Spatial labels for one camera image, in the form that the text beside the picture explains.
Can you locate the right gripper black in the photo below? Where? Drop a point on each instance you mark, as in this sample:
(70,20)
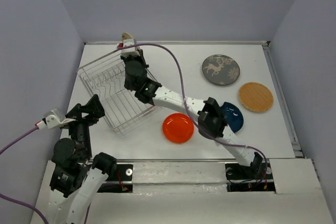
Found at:
(140,57)

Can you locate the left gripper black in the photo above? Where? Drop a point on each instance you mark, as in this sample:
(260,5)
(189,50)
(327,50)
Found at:
(94,105)

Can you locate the grey deer plate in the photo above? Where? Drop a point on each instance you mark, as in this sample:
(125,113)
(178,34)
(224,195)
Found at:
(220,70)

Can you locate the cream patterned small plate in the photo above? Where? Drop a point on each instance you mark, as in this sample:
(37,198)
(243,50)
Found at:
(126,36)

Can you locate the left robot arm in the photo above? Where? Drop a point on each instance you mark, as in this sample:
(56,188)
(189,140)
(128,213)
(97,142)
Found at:
(78,174)

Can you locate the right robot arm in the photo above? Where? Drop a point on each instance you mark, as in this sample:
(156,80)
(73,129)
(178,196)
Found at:
(205,114)

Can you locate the dark blue leaf dish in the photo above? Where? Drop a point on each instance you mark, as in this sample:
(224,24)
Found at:
(233,116)

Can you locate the orange plate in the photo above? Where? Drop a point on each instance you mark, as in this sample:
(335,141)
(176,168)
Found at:
(178,128)

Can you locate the woven bamboo plate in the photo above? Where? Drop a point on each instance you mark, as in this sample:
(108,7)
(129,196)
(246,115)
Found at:
(255,97)

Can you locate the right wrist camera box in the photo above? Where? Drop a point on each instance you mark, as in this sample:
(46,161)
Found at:
(129,45)

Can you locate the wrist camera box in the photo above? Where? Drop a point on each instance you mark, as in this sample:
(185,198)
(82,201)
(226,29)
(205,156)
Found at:
(55,119)
(129,45)

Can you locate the wire dish rack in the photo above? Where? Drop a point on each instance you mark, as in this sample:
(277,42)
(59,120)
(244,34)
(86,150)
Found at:
(102,72)

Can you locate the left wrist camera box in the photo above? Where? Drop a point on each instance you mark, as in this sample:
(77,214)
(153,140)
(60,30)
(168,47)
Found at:
(55,119)

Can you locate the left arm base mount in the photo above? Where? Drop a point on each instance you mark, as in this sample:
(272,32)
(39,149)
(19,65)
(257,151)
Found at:
(120,181)

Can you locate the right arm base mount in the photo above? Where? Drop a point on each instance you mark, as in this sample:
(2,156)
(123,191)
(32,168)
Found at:
(239,179)

